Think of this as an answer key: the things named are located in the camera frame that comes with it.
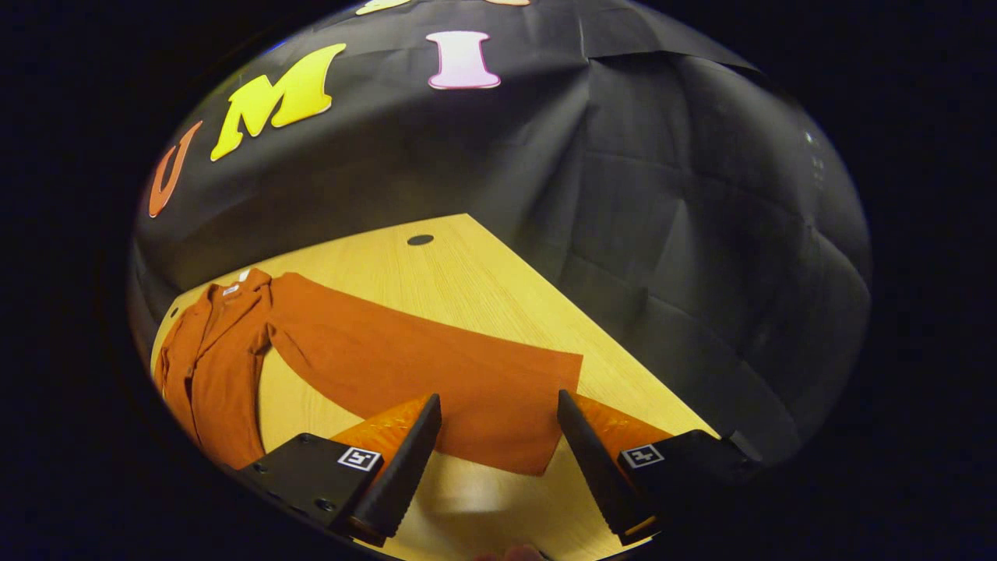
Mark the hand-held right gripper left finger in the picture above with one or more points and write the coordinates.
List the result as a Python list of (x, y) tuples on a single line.
[(401, 475)]

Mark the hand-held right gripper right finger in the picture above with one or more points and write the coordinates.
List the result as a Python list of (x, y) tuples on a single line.
[(596, 475)]

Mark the orange shirt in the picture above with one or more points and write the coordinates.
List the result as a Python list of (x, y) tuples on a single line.
[(389, 358)]

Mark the black backdrop cloth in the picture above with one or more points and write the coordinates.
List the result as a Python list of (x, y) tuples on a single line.
[(623, 195)]

